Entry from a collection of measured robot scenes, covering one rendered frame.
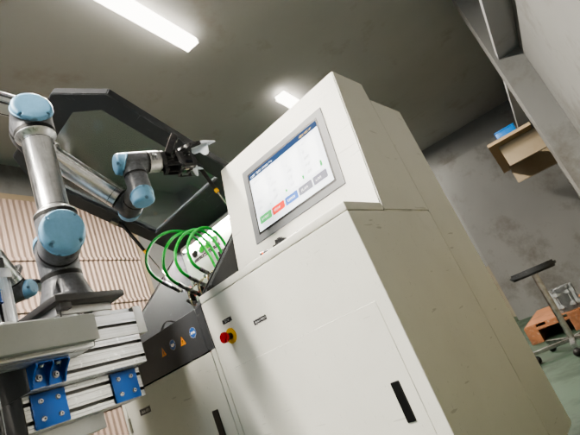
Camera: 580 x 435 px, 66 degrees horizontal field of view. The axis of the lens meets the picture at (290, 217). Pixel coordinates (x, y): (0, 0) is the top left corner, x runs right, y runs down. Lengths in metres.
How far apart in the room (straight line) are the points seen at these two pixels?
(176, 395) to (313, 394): 0.66
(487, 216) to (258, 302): 6.16
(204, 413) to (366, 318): 0.79
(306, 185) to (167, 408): 1.02
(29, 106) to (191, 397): 1.12
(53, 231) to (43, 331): 0.29
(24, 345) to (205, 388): 0.74
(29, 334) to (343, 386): 0.79
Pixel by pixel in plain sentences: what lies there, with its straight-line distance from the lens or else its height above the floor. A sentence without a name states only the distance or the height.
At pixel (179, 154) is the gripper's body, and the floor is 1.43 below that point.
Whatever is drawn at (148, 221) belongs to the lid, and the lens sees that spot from 2.51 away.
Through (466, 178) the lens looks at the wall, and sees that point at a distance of 7.49.
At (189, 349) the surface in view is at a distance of 1.76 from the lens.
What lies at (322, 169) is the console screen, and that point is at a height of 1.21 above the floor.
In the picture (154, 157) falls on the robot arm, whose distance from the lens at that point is 1.60.
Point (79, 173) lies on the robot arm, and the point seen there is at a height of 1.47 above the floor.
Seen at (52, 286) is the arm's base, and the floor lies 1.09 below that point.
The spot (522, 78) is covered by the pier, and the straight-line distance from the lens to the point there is 4.60.
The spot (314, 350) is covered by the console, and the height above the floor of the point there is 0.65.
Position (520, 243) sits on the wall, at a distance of 7.32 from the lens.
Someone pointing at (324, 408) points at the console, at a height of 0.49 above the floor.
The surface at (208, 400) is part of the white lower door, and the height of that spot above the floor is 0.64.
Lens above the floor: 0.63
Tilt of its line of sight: 17 degrees up
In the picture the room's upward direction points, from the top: 23 degrees counter-clockwise
